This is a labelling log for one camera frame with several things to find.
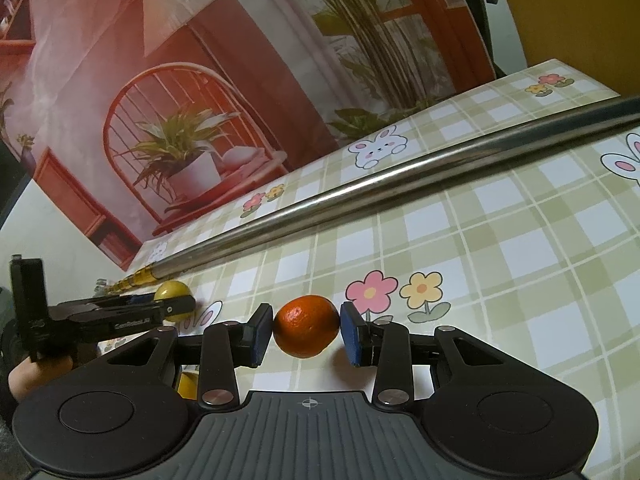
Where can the yellow-green plum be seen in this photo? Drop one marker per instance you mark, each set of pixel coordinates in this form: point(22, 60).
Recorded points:
point(172, 289)

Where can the checked bunny print tablecloth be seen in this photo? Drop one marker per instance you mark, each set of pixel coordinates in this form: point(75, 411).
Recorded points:
point(500, 260)

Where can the printed backdrop cloth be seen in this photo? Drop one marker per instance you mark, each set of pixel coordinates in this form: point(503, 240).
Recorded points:
point(250, 60)

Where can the metal pole with gold end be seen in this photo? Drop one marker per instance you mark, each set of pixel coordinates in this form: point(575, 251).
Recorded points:
point(400, 170)

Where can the orange tangerine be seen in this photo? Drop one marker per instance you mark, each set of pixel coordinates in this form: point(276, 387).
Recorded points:
point(306, 326)

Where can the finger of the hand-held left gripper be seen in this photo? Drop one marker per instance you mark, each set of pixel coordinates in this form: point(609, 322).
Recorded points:
point(100, 304)
point(175, 307)

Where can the brown wooden door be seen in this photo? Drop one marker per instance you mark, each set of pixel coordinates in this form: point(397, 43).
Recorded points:
point(575, 10)

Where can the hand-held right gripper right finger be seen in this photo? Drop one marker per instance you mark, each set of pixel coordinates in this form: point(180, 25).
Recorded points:
point(350, 335)

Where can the small yellow lemon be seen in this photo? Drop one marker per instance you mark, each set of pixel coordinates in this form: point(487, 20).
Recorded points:
point(186, 386)

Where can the person's left hand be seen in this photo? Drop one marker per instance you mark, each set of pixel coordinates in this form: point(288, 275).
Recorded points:
point(35, 375)

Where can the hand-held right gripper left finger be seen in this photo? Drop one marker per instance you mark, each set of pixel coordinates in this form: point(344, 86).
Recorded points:
point(260, 335)

